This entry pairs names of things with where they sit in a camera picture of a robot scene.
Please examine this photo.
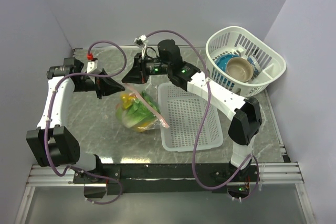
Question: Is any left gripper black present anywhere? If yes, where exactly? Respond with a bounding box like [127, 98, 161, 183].
[73, 68, 125, 99]

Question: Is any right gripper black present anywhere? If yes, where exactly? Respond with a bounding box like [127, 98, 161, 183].
[121, 53, 171, 86]

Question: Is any clear zip bag pink slider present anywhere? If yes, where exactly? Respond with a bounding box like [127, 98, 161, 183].
[116, 84, 170, 132]

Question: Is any fake green lettuce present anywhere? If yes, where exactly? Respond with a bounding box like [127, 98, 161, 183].
[120, 93, 157, 127]

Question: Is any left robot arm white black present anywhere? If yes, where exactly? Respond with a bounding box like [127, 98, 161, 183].
[26, 58, 125, 183]

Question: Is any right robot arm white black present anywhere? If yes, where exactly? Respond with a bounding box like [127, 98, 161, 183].
[122, 36, 262, 181]

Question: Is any white perforated shallow tray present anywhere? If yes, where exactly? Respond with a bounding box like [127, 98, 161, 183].
[157, 83, 224, 152]

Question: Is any blue plate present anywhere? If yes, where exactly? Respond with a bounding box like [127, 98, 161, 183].
[215, 54, 238, 72]

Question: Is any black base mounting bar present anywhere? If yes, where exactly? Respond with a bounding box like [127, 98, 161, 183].
[73, 163, 260, 199]

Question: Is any white slatted dish basket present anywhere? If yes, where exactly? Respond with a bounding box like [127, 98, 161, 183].
[205, 26, 287, 97]

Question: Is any beige bowl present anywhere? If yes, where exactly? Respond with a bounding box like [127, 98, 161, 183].
[225, 57, 254, 82]

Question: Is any white blue patterned dish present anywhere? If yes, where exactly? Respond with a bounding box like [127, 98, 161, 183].
[247, 56, 262, 77]

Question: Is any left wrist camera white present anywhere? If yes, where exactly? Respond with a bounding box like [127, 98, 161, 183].
[86, 60, 101, 74]

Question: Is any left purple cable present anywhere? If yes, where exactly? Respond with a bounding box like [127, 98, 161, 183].
[44, 40, 127, 206]

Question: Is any purple cable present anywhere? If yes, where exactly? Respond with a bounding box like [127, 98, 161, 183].
[145, 29, 262, 201]
[44, 40, 127, 206]

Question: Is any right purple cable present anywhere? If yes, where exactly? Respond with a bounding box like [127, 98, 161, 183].
[145, 29, 262, 201]

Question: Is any aluminium frame rail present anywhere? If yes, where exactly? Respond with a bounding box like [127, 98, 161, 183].
[14, 162, 316, 224]

